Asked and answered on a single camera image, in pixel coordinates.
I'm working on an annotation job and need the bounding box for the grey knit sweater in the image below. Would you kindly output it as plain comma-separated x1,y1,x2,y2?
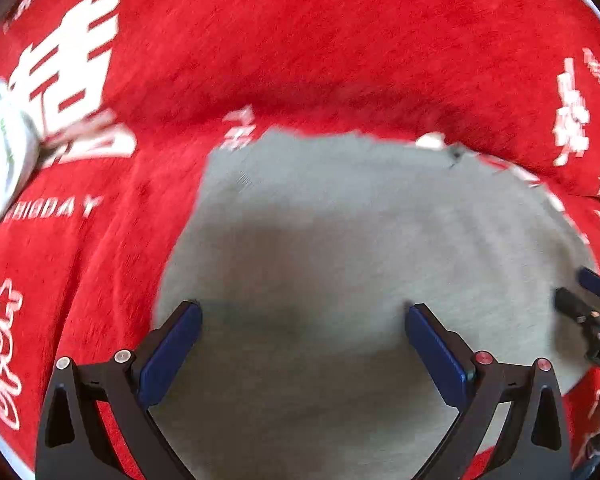
151,129,594,479

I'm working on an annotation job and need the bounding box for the white floral crumpled blanket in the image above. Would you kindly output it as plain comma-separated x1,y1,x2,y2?
0,77,40,222

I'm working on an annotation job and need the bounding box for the red wedding sofa cover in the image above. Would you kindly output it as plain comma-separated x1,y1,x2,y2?
0,0,600,478

